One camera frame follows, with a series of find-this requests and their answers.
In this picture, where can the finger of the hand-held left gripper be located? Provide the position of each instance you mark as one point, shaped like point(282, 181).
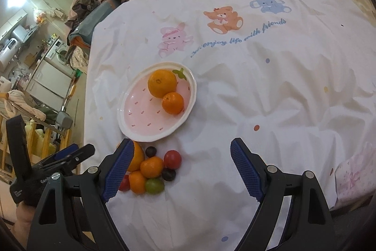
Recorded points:
point(66, 151)
point(83, 152)

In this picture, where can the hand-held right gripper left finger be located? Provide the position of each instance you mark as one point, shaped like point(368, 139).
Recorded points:
point(117, 171)

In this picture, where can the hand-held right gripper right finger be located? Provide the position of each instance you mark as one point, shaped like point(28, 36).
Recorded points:
point(246, 171)

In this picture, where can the red cherry tomato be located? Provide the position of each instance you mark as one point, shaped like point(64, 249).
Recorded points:
point(172, 159)
point(124, 184)

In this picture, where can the small mandarin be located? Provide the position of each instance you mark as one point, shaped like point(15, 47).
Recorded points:
point(137, 182)
point(173, 104)
point(151, 167)

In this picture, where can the large orange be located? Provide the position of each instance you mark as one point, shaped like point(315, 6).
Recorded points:
point(161, 83)
point(137, 157)

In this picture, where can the dark grape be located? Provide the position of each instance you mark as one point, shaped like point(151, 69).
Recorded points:
point(151, 152)
point(169, 174)

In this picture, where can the green plum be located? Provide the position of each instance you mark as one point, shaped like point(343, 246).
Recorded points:
point(154, 185)

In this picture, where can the white round plate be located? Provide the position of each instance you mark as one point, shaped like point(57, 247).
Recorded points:
point(141, 115)

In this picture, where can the person's left hand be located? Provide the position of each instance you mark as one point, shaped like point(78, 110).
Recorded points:
point(25, 218)

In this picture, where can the wooden rack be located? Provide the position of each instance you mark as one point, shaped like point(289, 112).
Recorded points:
point(44, 139)

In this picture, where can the beige towel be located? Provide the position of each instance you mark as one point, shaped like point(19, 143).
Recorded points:
point(20, 104)

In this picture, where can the white cabinet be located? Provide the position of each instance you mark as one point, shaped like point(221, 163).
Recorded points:
point(50, 83)

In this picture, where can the white printed bed sheet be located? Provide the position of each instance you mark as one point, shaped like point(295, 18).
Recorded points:
point(264, 92)

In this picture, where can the floral cloth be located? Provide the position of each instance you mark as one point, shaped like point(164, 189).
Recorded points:
point(80, 60)

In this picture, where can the white washing machine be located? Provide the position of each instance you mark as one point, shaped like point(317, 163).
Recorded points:
point(60, 51)

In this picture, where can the white kitchen appliance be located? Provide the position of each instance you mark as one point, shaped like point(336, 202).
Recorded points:
point(7, 52)

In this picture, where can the pink bow printed cloth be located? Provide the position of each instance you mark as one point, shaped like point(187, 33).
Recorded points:
point(355, 177)

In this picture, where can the grey blue bag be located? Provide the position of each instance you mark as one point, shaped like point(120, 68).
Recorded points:
point(94, 20)

